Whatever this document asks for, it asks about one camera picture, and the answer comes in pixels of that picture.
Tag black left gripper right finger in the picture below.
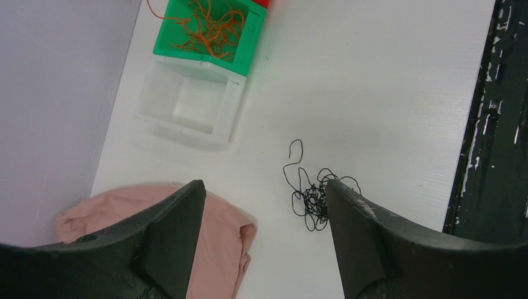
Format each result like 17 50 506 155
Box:
326 180 527 298

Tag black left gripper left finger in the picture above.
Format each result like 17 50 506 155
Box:
1 180 206 298

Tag orange cables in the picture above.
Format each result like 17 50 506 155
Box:
146 0 247 59

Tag pink cloth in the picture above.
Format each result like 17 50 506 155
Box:
54 183 257 298

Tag clear plastic bin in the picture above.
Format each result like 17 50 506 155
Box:
136 56 247 144

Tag green plastic bin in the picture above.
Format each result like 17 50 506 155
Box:
146 0 267 76

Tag red plastic bin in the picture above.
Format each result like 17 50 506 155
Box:
252 0 271 9

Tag black cable tangle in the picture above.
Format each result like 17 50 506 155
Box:
282 139 363 232

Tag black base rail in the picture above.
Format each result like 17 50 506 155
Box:
443 1 527 244

